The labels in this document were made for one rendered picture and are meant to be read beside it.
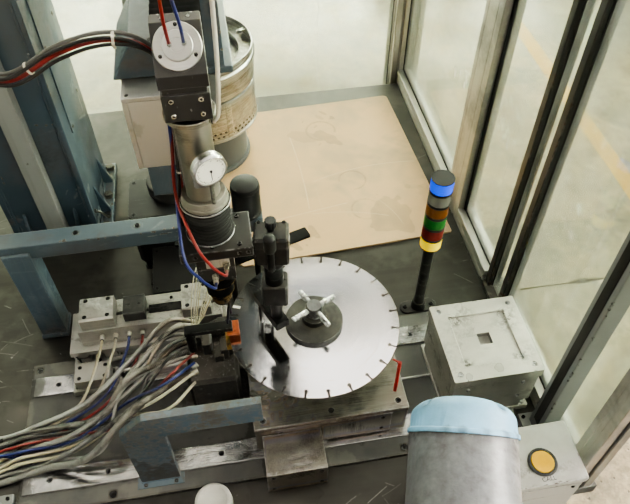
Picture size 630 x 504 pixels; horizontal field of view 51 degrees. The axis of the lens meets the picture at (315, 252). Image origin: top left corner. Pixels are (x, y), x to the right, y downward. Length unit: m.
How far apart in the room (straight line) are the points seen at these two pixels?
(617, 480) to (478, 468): 1.68
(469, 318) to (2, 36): 1.07
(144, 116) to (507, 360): 0.81
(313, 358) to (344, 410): 0.13
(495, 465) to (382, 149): 1.37
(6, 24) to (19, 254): 0.44
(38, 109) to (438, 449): 1.13
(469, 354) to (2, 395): 0.98
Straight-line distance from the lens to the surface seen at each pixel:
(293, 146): 1.94
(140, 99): 0.93
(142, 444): 1.23
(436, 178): 1.26
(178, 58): 0.82
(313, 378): 1.21
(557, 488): 1.29
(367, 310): 1.30
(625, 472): 2.37
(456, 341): 1.34
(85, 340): 1.48
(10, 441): 1.49
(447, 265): 1.66
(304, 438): 1.30
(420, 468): 0.70
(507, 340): 1.37
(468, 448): 0.69
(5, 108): 1.50
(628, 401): 1.15
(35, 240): 1.39
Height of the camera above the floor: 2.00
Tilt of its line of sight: 49 degrees down
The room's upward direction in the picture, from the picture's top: straight up
